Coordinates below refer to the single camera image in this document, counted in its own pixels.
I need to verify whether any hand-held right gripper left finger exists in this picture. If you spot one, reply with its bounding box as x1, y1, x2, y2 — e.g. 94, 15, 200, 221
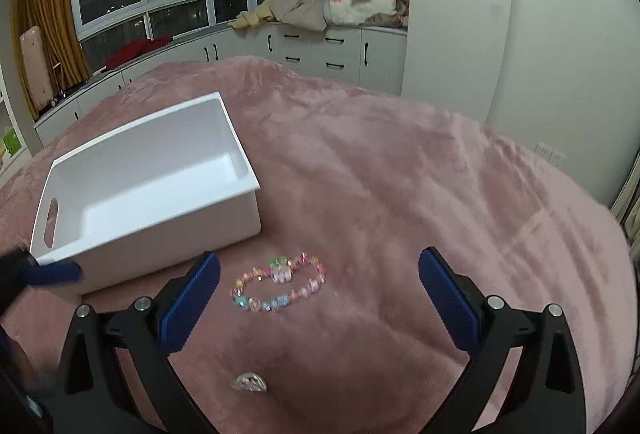
52, 250, 223, 434

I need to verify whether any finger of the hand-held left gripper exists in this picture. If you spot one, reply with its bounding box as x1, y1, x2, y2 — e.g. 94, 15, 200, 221
15, 259, 85, 288

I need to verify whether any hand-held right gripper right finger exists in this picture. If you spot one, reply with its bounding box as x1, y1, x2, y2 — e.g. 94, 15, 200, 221
417, 247, 587, 434

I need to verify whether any multicolour bead bracelet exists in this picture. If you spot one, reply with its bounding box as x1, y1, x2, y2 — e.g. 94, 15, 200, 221
229, 253, 327, 315

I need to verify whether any silver flower brooch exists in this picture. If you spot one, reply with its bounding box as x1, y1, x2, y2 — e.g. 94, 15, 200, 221
230, 371, 269, 395

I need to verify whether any white storage box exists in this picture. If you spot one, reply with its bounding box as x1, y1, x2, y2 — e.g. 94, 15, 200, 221
29, 91, 262, 297

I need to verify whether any green box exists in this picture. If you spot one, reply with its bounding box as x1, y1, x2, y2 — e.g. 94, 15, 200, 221
2, 127, 24, 158

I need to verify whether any pink fluffy blanket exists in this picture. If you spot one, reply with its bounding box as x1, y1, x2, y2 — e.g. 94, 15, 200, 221
0, 55, 635, 434

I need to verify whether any pink suitcase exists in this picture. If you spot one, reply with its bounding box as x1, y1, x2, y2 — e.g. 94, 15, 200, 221
19, 25, 54, 120

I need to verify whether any red cloth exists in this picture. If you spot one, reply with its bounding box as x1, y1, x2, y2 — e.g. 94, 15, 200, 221
103, 36, 174, 70

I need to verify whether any white window cabinet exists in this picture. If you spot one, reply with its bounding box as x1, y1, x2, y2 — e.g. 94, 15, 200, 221
32, 22, 408, 150

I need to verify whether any white floral cushion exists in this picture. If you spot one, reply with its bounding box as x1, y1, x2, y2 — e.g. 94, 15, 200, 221
322, 0, 396, 28

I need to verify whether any beige jacket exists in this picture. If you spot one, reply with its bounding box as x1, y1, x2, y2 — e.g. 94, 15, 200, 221
227, 0, 333, 32

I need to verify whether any white wall socket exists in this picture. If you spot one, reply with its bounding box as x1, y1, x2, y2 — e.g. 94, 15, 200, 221
535, 141, 567, 165

